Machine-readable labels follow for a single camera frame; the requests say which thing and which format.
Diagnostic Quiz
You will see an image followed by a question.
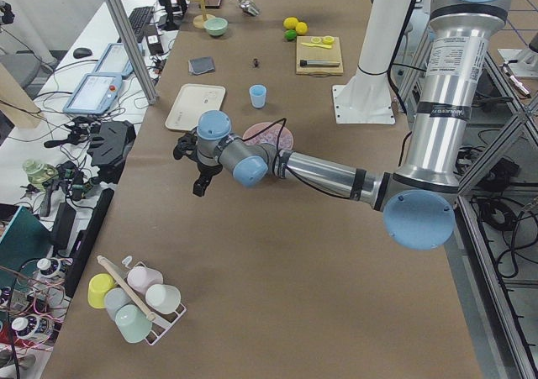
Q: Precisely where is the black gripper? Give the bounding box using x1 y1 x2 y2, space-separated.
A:
193 160 222 197

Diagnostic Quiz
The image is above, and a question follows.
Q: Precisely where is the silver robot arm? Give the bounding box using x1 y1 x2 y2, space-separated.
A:
188 0 511 250

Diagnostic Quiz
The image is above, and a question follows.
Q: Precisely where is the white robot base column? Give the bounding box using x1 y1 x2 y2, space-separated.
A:
333 0 416 124

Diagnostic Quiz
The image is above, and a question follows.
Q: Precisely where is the pink bowl of ice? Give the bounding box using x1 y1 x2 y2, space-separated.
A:
242 122 294 150

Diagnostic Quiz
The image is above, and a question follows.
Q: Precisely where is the light blue plastic cup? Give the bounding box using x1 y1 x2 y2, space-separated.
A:
249 84 267 109

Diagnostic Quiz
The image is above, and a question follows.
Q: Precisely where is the pink cup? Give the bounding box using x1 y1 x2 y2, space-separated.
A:
127 266 163 295

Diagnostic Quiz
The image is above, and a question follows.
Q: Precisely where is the white cup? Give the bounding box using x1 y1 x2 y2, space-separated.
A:
145 284 182 314

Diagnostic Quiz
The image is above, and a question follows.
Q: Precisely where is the grey cup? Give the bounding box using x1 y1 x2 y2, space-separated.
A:
104 287 131 322

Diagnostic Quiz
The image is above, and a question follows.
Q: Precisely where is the yellow cup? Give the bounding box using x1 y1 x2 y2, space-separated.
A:
87 273 116 309

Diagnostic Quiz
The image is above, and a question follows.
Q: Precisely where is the mint green cup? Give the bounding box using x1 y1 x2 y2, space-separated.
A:
114 304 152 344

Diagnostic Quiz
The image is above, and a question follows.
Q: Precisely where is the metal ice scoop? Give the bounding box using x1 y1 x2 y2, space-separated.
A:
236 0 260 17

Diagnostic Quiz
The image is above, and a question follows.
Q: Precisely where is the cream rabbit tray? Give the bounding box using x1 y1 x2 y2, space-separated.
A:
165 83 226 131

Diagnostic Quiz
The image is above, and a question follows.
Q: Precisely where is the grey folded cloth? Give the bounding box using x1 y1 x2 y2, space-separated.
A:
188 56 215 76

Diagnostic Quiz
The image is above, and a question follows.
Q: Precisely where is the teach pendant near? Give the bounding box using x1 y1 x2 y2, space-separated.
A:
62 72 123 115

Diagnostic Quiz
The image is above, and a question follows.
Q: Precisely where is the teach pendant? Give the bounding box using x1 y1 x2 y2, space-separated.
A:
93 43 134 78
62 72 123 115

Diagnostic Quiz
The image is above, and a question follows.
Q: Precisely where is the teach pendant far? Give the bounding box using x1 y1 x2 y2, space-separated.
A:
93 43 134 78

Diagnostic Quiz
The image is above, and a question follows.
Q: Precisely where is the steel muddler black tip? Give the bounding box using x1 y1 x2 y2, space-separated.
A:
299 60 340 67

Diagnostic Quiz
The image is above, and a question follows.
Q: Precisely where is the mint green bowl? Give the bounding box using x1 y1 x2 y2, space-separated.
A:
203 17 229 37

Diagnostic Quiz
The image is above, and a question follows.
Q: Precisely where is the wooden mug tree stand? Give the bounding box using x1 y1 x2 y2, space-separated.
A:
184 0 219 29

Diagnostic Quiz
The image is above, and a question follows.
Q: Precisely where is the wooden cutting board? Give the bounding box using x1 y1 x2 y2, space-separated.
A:
296 36 344 76

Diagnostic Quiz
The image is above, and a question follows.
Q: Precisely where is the yellow plastic knife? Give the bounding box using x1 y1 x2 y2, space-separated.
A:
300 42 333 50

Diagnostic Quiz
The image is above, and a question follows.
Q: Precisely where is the green lime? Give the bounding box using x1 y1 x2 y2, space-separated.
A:
284 29 297 41

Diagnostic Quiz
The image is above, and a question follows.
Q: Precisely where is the black computer mouse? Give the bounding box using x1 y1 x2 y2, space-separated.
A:
72 47 92 59

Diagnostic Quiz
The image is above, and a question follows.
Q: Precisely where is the black keyboard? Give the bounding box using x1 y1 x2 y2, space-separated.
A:
129 6 154 43

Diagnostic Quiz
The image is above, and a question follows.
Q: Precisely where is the yellow lemon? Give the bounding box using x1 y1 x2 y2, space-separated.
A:
282 17 299 30
294 22 309 35

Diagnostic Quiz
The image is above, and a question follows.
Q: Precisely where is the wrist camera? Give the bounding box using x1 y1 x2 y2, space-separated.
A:
172 131 198 161

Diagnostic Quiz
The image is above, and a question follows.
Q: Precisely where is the black camera cable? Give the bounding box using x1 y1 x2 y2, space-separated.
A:
251 117 358 199

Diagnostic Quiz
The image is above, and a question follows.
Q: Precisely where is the white wire cup rack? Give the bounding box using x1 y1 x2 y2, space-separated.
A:
97 255 187 346

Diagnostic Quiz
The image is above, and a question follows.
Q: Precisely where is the aluminium frame post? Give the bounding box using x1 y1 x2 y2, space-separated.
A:
104 0 158 105

